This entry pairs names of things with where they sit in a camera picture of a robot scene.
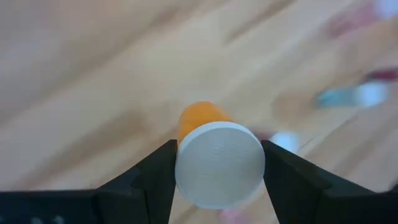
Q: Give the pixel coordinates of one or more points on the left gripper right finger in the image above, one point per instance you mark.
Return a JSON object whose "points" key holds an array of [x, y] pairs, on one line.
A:
{"points": [[311, 202]]}

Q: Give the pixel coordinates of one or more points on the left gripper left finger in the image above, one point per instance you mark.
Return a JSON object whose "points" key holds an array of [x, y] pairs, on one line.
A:
{"points": [[124, 202]]}

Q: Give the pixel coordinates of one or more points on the small white object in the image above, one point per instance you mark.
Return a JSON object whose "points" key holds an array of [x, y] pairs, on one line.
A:
{"points": [[285, 140]]}

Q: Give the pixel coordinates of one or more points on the large orange pill bottle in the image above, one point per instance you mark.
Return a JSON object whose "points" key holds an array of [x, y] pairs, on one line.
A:
{"points": [[217, 165]]}

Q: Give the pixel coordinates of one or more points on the small teal pill bottle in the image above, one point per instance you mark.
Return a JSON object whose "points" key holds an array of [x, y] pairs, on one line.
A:
{"points": [[370, 93]]}

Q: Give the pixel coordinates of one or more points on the blue pill bottle red pills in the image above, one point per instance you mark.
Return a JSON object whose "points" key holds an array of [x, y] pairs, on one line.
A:
{"points": [[384, 74]]}

